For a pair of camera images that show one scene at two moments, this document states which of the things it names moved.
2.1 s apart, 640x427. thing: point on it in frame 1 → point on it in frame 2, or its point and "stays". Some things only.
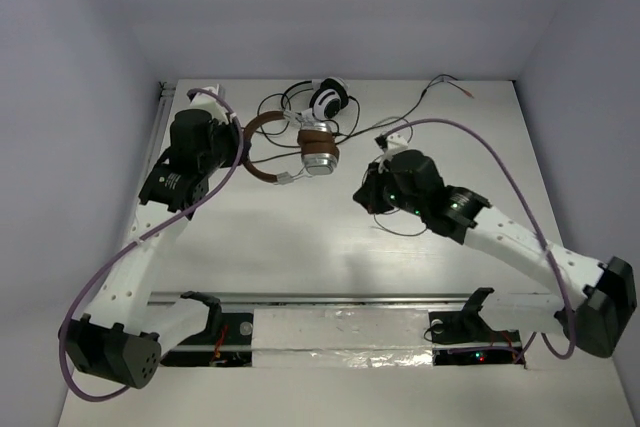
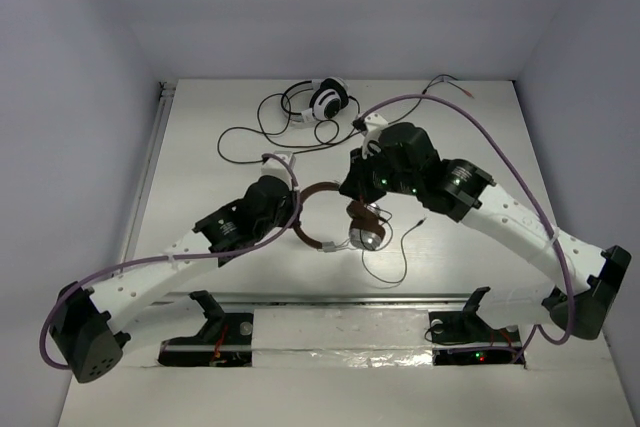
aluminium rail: x=353 y=300 stays
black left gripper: x=232 y=138 → x=291 y=204
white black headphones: x=329 y=98 stays
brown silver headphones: x=318 y=144 → x=367 y=229
